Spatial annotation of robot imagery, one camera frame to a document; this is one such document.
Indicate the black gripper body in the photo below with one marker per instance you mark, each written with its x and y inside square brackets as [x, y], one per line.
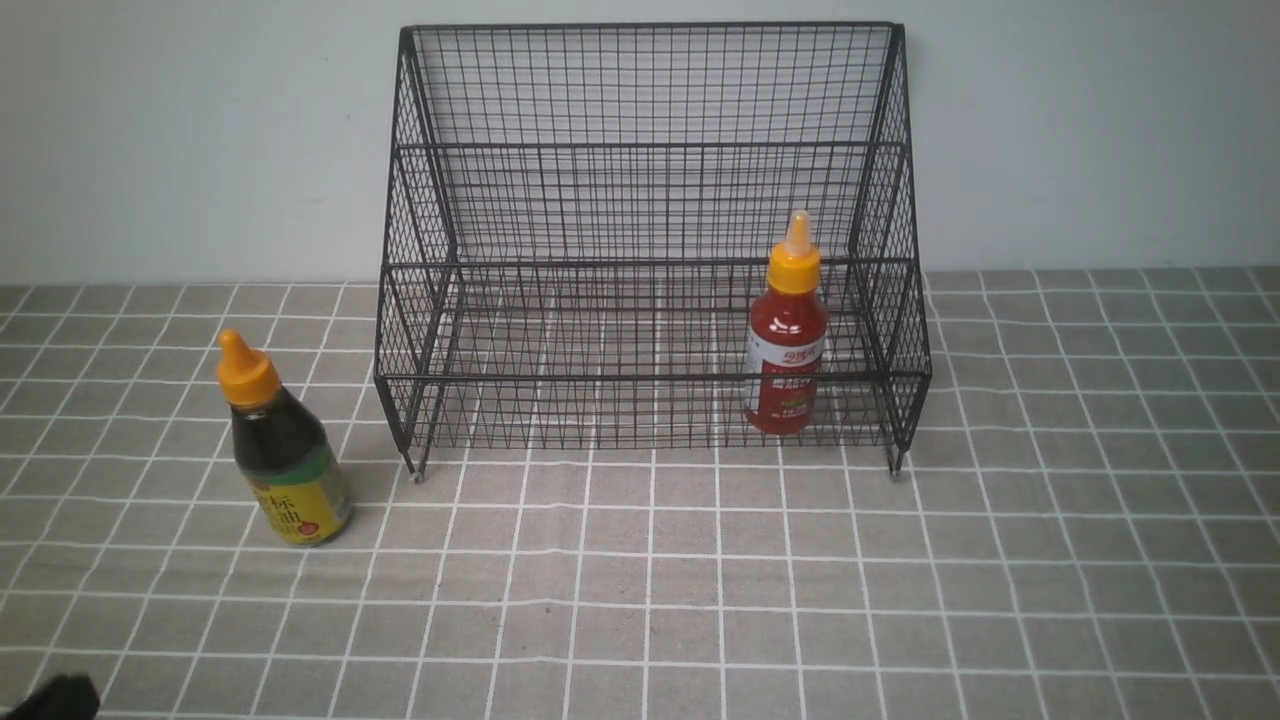
[66, 696]

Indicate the dark soy sauce bottle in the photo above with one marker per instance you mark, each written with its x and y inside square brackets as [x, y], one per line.
[281, 448]

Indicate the red chili sauce bottle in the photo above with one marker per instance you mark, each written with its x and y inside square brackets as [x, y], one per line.
[786, 338]

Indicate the grey checkered tablecloth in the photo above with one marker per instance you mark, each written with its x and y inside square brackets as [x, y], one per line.
[1085, 527]

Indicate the black wire mesh shelf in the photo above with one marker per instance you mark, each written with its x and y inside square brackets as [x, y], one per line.
[580, 215]

